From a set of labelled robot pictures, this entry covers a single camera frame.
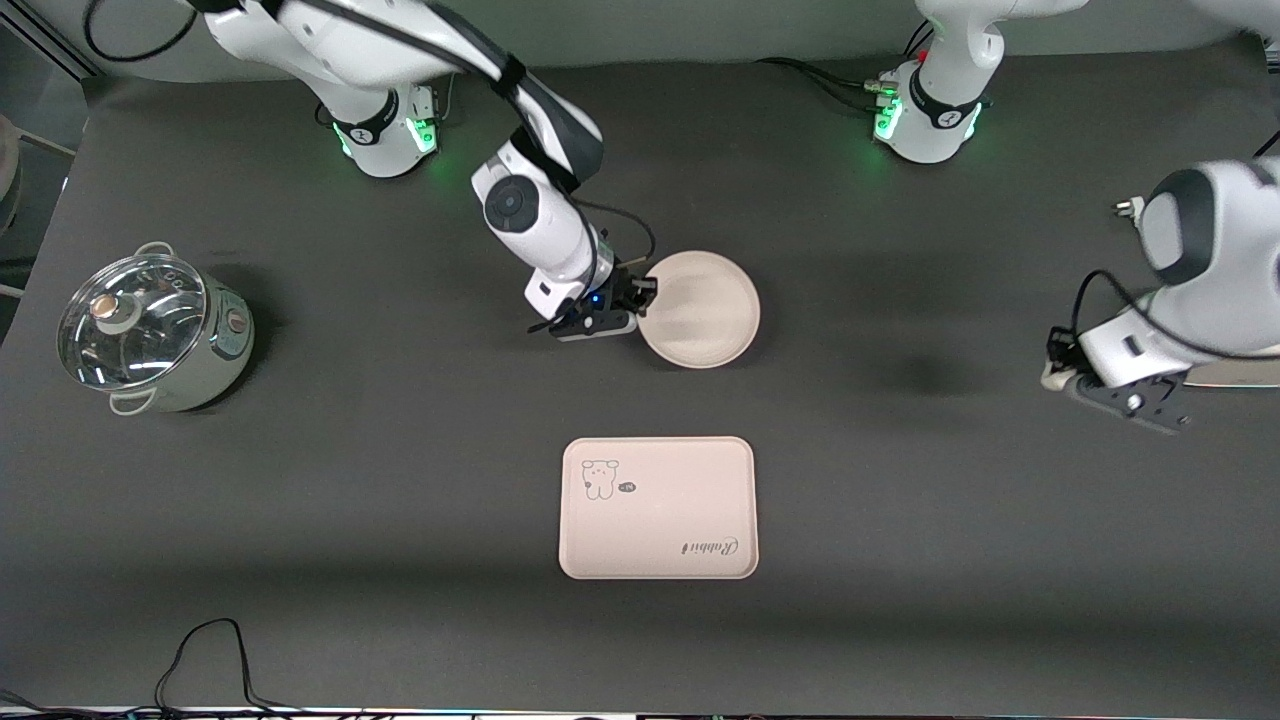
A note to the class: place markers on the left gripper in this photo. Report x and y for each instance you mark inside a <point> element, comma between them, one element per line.
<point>1062,349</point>

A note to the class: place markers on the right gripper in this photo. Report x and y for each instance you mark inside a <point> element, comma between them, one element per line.
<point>621,290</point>

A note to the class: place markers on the round beige plate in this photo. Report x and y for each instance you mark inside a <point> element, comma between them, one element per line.
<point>700,310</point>

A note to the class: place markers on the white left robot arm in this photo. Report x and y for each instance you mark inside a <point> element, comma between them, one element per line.
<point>1210,250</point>

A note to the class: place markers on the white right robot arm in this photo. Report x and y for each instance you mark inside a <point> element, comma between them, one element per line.
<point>540,215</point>

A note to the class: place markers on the beige rectangular rabbit-print tray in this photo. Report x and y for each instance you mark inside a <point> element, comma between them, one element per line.
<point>658,508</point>

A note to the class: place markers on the white countertop appliance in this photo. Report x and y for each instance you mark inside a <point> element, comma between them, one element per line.
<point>1240,373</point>

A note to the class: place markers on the stainless steel cooking pot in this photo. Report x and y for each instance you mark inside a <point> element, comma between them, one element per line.
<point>215,355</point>

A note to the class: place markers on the glass pot lid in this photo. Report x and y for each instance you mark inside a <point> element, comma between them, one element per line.
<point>130,320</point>

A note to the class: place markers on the grey metal frame bar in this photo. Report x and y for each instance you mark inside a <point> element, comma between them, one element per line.
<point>50,45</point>

